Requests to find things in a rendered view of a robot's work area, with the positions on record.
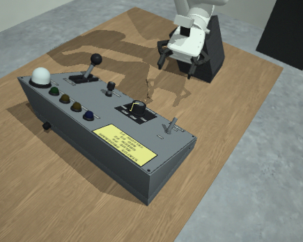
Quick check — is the grey control console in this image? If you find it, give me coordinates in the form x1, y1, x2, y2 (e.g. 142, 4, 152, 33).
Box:
17, 54, 197, 206

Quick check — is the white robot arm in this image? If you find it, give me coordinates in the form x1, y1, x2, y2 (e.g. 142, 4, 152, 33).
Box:
174, 0, 228, 38

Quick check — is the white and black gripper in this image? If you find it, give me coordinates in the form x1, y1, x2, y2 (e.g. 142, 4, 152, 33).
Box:
157, 23, 210, 79

